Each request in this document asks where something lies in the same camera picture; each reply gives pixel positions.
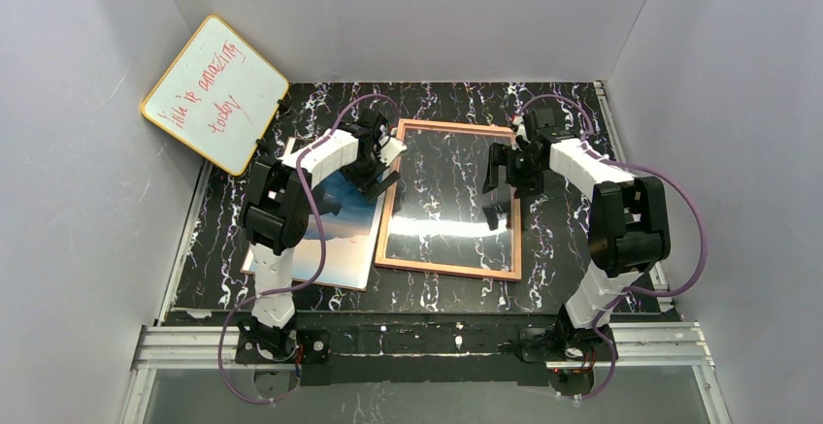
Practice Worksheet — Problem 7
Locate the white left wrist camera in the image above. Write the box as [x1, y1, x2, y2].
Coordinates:
[378, 136, 408, 167]

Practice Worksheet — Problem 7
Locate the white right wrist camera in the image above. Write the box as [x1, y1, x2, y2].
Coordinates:
[510, 115, 530, 149]

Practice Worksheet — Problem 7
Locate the yellow rimmed whiteboard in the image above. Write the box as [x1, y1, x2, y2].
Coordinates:
[140, 15, 289, 176]

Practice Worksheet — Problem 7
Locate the aluminium rail frame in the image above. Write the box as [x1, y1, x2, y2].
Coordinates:
[119, 80, 733, 424]

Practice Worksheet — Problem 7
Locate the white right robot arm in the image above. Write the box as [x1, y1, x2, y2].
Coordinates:
[482, 109, 671, 332]

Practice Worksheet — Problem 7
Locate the landscape photo board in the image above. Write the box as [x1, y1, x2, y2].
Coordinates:
[241, 138, 389, 292]

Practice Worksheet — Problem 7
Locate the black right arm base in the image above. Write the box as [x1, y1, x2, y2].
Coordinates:
[513, 327, 611, 368]

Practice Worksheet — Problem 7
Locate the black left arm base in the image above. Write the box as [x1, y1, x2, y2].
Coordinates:
[235, 329, 331, 365]

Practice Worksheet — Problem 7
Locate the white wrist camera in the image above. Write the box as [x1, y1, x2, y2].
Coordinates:
[378, 136, 408, 167]
[510, 115, 530, 149]

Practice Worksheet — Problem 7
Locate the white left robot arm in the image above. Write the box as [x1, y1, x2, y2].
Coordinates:
[241, 110, 407, 329]

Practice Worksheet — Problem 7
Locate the black marble pattern board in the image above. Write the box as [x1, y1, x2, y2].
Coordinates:
[165, 82, 613, 325]

